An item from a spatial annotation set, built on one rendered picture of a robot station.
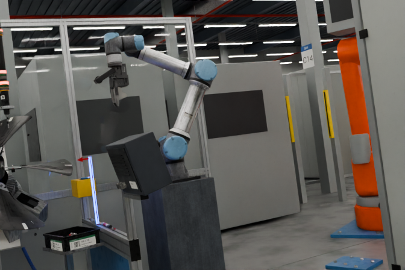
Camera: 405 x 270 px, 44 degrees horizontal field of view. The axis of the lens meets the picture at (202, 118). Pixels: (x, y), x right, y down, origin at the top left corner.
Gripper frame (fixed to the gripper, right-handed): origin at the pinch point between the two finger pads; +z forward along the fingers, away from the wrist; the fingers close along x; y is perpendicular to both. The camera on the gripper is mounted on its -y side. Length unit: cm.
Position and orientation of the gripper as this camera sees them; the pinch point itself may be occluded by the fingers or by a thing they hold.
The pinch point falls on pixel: (115, 103)
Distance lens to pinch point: 252.8
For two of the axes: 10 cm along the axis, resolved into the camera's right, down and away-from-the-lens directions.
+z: 1.3, 9.9, -0.4
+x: -4.2, 0.8, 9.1
